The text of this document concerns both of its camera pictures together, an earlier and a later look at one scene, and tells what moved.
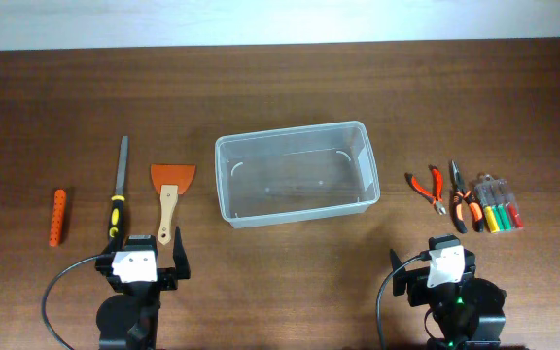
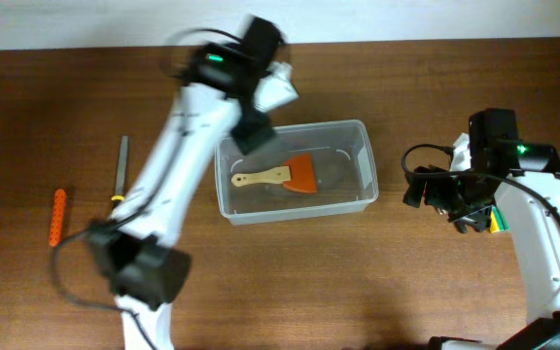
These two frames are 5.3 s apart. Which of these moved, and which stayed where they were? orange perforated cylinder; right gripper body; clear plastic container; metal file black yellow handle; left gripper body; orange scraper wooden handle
Moved: orange scraper wooden handle; right gripper body; left gripper body
Stayed: metal file black yellow handle; orange perforated cylinder; clear plastic container
